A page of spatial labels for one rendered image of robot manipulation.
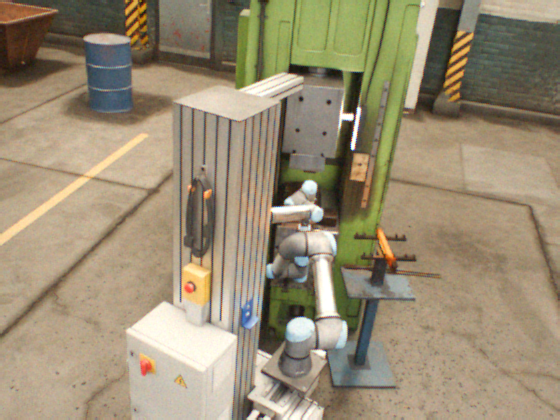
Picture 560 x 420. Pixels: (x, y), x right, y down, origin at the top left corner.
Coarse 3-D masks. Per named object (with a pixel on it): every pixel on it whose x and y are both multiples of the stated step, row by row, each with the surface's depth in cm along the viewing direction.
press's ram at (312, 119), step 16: (304, 80) 296; (320, 80) 299; (336, 80) 302; (288, 96) 292; (304, 96) 292; (320, 96) 291; (336, 96) 291; (288, 112) 296; (304, 112) 296; (320, 112) 295; (336, 112) 295; (288, 128) 301; (304, 128) 300; (320, 128) 300; (336, 128) 299; (288, 144) 305; (304, 144) 305; (320, 144) 304
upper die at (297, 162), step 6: (294, 150) 312; (294, 156) 309; (300, 156) 308; (306, 156) 308; (312, 156) 308; (318, 156) 308; (294, 162) 310; (300, 162) 310; (306, 162) 310; (312, 162) 310; (318, 162) 310; (324, 162) 309; (294, 168) 312; (300, 168) 312; (306, 168) 312; (312, 168) 312; (318, 168) 311
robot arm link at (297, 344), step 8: (296, 320) 233; (304, 320) 233; (288, 328) 229; (296, 328) 229; (304, 328) 229; (312, 328) 228; (288, 336) 229; (296, 336) 226; (304, 336) 226; (312, 336) 229; (288, 344) 230; (296, 344) 228; (304, 344) 228; (312, 344) 229; (288, 352) 232; (296, 352) 230; (304, 352) 231
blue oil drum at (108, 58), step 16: (96, 48) 670; (112, 48) 673; (128, 48) 692; (96, 64) 680; (112, 64) 682; (128, 64) 700; (96, 80) 690; (112, 80) 691; (128, 80) 708; (96, 96) 701; (112, 96) 701; (128, 96) 717; (112, 112) 710
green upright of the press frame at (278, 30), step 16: (256, 0) 283; (272, 0) 282; (288, 0) 282; (256, 16) 287; (272, 16) 286; (288, 16) 286; (256, 32) 291; (272, 32) 290; (288, 32) 290; (256, 48) 295; (272, 48) 294; (288, 48) 294; (256, 64) 299; (272, 64) 298; (288, 64) 298; (272, 224) 348; (272, 240) 377
